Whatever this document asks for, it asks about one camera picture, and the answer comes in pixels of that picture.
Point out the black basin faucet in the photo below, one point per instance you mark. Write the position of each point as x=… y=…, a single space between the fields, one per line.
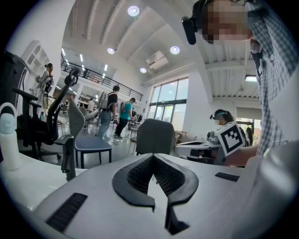
x=69 y=158

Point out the black balcony railing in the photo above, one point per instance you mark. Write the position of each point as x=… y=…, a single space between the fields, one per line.
x=102 y=79

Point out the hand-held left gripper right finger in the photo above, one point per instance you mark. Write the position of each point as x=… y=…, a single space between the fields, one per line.
x=210 y=191

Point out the dark grey chair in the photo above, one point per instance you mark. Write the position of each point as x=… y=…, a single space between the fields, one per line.
x=155 y=135

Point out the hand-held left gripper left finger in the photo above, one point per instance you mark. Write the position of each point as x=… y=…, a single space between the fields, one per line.
x=100 y=205

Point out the round ceiling light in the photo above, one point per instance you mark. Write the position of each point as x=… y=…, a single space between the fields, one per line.
x=133 y=11
x=110 y=50
x=143 y=70
x=175 y=50

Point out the ceiling air conditioner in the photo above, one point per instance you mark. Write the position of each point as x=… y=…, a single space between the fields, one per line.
x=156 y=61

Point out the blue seat chair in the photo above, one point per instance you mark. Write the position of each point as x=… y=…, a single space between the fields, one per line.
x=76 y=119

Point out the black cabinet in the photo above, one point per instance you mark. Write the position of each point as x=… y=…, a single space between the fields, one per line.
x=11 y=74

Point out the white bottle pale blue cap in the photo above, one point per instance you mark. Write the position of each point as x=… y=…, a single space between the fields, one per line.
x=9 y=149

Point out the person's plaid shirt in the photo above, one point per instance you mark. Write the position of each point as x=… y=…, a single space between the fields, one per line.
x=275 y=46

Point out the large glass window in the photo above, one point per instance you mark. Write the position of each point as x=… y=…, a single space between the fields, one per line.
x=168 y=91

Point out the black head-mounted camera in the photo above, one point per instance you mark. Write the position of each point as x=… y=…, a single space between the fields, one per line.
x=190 y=30

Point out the white arched cabinet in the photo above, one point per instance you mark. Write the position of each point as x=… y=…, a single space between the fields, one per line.
x=35 y=56

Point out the person's right forearm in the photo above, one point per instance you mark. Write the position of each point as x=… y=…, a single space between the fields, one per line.
x=240 y=156

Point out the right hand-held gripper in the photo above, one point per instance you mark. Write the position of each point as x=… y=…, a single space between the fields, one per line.
x=230 y=138

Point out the person's face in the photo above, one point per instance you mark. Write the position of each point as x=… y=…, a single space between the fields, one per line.
x=224 y=21

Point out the white washbasin table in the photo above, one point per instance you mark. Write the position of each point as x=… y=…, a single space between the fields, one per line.
x=35 y=182

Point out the black office chair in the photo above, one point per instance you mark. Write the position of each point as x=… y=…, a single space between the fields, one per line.
x=53 y=116

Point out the rectangular ceiling lamp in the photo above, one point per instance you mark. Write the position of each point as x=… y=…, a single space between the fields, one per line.
x=251 y=78

